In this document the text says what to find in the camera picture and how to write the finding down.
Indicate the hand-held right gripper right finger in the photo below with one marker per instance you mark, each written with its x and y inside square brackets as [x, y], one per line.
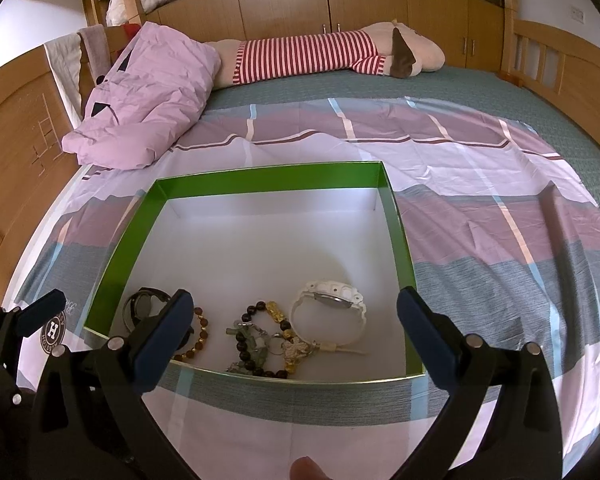
[422, 332]

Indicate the silver ornate charm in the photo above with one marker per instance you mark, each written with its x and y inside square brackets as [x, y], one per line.
[297, 347]

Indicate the dusty pink towel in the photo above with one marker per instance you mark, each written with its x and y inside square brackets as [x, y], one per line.
[95, 50]

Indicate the person's right hand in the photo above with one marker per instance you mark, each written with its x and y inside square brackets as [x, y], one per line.
[307, 469]

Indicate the wooden headboard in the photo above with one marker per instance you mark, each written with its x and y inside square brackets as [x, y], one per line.
[10, 135]

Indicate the silver round keyring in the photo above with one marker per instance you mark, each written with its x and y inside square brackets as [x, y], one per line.
[275, 336]

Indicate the white calligraphy wall hanging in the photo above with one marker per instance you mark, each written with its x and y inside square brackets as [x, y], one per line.
[40, 25]

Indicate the pink pillow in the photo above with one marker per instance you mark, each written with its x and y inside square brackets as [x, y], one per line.
[145, 90]

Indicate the green stone pendant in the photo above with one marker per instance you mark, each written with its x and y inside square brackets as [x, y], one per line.
[252, 355]

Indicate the striped plush toy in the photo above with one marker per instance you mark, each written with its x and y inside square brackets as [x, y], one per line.
[305, 55]

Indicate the wooden bed railing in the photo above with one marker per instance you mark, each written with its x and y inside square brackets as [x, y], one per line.
[580, 90]

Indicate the teal mattress cover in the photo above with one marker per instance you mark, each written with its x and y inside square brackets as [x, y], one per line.
[555, 105]

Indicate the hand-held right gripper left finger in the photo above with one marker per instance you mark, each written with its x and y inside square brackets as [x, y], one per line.
[165, 340]

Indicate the white wall socket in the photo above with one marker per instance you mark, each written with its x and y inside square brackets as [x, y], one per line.
[578, 14]

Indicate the pink and grey bed sheet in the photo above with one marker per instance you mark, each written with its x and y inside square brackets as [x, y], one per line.
[480, 200]

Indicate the white wristwatch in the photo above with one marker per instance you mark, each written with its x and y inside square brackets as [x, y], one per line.
[307, 290]

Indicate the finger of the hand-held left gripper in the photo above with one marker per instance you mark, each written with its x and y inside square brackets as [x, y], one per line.
[42, 310]
[5, 375]

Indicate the black wristwatch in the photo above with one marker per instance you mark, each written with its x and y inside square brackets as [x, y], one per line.
[142, 305]

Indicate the green cardboard box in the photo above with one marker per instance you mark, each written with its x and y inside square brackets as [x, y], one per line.
[280, 240]

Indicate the white cloth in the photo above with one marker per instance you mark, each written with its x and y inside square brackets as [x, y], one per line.
[65, 75]

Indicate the wooden wall cabinet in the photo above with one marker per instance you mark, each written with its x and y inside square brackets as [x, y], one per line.
[280, 5]

